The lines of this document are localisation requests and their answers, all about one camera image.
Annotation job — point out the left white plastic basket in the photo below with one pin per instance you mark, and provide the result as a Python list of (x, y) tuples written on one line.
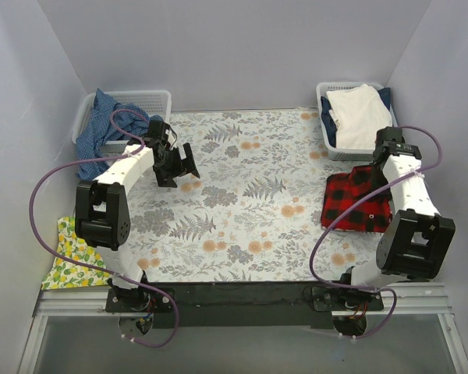
[(154, 102)]

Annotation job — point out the aluminium frame rail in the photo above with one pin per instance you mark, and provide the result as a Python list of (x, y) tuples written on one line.
[(414, 333)]

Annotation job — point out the red black plaid shirt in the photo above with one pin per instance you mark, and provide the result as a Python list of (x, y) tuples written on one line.
[(342, 191)]

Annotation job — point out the white folded shirt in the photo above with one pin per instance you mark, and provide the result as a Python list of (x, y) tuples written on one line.
[(362, 117)]

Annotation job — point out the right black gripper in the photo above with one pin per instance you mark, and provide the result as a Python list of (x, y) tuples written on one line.
[(380, 144)]

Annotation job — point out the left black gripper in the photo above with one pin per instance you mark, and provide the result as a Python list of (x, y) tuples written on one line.
[(175, 167)]

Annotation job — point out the lemon print cloth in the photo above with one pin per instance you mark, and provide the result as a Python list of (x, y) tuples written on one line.
[(65, 274)]

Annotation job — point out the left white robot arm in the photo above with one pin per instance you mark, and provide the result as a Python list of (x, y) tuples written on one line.
[(102, 214)]

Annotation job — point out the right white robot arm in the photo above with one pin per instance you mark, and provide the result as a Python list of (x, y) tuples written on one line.
[(416, 241)]

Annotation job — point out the blue checked shirt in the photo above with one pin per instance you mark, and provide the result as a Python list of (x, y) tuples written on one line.
[(99, 129)]

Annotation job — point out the floral print table mat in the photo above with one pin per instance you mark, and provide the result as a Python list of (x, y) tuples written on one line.
[(253, 212)]

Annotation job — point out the black base beam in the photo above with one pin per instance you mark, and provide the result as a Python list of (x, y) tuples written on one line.
[(229, 304)]

